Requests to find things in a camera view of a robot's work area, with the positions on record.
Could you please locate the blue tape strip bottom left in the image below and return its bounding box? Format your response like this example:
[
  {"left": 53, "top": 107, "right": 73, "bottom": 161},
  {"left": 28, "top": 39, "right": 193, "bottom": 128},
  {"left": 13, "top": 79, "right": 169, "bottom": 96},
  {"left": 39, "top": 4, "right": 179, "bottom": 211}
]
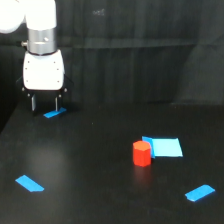
[{"left": 16, "top": 175, "right": 44, "bottom": 192}]

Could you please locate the blue tape strip top left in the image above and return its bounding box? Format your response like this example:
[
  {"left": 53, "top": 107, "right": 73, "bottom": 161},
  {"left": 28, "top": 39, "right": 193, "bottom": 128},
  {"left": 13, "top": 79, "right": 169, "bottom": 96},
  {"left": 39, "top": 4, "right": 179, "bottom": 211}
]
[{"left": 43, "top": 107, "right": 67, "bottom": 118}]

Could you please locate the black backdrop curtain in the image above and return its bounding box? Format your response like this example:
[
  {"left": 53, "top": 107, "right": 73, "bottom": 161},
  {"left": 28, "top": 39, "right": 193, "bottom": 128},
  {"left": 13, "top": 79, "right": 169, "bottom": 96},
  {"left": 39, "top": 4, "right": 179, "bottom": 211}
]
[{"left": 0, "top": 0, "right": 224, "bottom": 133}]

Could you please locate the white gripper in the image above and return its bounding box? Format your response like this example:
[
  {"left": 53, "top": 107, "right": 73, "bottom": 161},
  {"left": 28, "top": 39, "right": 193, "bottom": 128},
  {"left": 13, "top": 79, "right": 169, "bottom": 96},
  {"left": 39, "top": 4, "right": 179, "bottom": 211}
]
[{"left": 16, "top": 50, "right": 73, "bottom": 114}]

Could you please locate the blue tape strip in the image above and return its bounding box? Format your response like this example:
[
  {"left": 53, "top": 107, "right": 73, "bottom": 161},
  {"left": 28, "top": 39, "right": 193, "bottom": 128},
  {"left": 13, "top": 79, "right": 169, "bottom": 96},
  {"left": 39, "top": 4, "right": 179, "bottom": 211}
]
[
  {"left": 16, "top": 175, "right": 44, "bottom": 192},
  {"left": 185, "top": 184, "right": 215, "bottom": 202},
  {"left": 43, "top": 107, "right": 67, "bottom": 118}
]

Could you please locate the large blue paper square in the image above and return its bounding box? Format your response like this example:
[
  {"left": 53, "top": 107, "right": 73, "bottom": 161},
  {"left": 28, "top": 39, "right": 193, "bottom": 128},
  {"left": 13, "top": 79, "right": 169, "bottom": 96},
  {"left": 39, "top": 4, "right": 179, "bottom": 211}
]
[{"left": 142, "top": 136, "right": 183, "bottom": 158}]

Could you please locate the red hexagonal block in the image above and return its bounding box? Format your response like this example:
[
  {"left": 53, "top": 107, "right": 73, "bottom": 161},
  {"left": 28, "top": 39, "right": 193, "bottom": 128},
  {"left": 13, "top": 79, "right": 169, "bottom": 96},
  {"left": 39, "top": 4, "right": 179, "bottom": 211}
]
[{"left": 133, "top": 141, "right": 151, "bottom": 167}]

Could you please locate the blue tape strip bottom right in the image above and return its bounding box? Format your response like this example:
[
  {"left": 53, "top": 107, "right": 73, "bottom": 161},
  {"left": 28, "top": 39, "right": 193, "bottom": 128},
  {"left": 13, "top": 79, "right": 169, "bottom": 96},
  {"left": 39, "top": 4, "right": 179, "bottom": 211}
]
[{"left": 185, "top": 184, "right": 215, "bottom": 202}]

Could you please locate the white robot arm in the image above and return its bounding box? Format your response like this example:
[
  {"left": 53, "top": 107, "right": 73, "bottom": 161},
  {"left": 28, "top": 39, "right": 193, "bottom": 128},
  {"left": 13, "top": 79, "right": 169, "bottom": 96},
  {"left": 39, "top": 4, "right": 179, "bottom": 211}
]
[{"left": 0, "top": 0, "right": 67, "bottom": 118}]

